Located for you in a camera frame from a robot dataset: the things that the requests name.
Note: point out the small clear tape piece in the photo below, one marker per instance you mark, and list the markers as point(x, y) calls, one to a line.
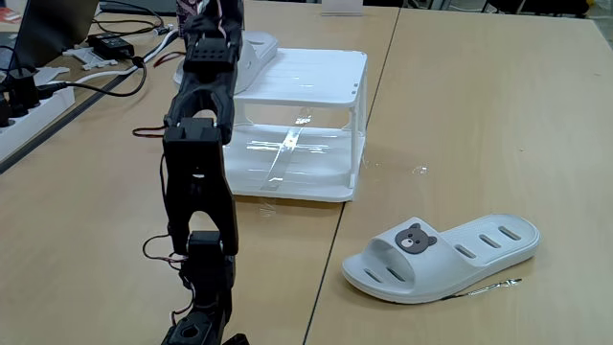
point(420, 169)

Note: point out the purple drink can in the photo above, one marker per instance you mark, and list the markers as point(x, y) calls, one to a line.
point(183, 9)

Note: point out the black power adapter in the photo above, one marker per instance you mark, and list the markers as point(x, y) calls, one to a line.
point(111, 45)

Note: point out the white plastic cutout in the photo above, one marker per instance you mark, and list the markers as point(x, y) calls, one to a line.
point(50, 74)

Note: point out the dark laptop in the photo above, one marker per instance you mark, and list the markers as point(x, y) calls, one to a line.
point(52, 29)

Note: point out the white plastic stand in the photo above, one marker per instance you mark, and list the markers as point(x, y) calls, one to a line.
point(342, 7)

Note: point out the white bear slipper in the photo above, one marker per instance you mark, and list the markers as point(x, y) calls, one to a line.
point(431, 273)
point(254, 52)

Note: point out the white power strip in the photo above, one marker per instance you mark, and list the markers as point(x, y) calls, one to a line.
point(29, 120)

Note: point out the red flat item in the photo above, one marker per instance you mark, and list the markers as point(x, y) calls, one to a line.
point(9, 15)

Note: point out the black plugs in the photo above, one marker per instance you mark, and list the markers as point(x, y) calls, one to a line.
point(21, 91)

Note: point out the white two-tier plastic box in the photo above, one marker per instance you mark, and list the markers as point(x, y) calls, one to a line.
point(311, 72)

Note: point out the white plastic bracket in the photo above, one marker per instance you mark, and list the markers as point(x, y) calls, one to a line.
point(91, 58)

